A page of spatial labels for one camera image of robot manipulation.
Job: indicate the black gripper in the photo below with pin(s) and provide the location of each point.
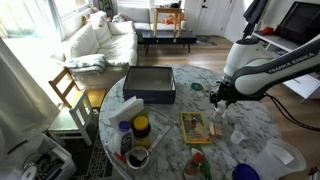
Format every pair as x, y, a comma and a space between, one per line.
220, 95

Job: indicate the white bottle blue cap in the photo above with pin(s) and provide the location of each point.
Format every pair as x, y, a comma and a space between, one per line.
124, 140

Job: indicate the yellow card box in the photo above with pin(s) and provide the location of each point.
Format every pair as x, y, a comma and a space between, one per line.
193, 128

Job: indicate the white sofa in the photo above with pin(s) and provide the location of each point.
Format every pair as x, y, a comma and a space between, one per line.
113, 46

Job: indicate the wooden block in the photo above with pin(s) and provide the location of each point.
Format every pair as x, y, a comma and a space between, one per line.
201, 130
215, 129
206, 89

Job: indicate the brown hot sauce bottle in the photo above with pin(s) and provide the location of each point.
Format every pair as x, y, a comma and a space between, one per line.
192, 168

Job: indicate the dark hanging jacket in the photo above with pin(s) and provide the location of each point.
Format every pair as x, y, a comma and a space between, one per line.
255, 13

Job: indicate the floral cushion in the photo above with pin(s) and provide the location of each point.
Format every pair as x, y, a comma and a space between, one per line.
121, 17

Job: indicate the patterned rug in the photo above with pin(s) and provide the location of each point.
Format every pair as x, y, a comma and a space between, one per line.
96, 156

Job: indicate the dark coffee table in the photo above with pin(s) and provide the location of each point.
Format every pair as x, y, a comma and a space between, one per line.
168, 36

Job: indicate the clear measuring scoop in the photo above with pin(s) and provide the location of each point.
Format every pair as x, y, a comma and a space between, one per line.
236, 137

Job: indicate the jar with yellow lid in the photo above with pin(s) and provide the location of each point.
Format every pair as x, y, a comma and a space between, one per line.
141, 131

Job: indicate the white curtain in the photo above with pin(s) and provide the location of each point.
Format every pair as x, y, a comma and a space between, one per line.
23, 106

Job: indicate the wooden side table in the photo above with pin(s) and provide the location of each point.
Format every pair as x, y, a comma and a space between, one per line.
166, 10

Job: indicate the floral pillow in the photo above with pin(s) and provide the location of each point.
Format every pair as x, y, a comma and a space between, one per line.
97, 19

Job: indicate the orange toy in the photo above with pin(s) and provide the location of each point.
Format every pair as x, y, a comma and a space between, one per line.
173, 19

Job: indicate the navy cardboard box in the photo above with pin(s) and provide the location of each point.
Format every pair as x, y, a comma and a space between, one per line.
150, 96

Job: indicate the clear plastic pitcher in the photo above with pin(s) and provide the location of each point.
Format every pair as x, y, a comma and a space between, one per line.
280, 160

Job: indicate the clear storage bin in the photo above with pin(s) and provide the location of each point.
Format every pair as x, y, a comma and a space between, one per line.
43, 163

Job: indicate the clear plastic tray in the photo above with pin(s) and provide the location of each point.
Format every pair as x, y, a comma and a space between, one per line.
160, 126

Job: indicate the green round lid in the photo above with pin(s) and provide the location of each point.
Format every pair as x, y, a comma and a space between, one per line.
196, 86

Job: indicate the grey blanket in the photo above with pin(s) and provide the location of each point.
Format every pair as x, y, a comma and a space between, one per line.
85, 63

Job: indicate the wooden chair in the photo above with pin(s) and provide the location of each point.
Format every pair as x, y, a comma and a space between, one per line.
66, 85

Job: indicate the white shelf unit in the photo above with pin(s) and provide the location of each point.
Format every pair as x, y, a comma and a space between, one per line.
300, 85

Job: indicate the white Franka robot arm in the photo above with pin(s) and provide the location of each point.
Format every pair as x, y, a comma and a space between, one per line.
266, 70

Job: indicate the white door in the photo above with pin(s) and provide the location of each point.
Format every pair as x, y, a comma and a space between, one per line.
213, 15

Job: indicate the can with blue lid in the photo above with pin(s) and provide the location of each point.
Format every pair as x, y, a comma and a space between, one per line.
246, 172

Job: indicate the black television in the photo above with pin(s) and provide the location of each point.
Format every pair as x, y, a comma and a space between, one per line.
300, 21

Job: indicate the white loveseat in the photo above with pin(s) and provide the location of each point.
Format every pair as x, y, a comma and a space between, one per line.
136, 15

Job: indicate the small white chair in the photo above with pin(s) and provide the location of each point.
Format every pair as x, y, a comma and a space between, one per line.
71, 120

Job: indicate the green hot sauce bottle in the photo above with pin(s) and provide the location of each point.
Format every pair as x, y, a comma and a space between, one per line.
206, 170

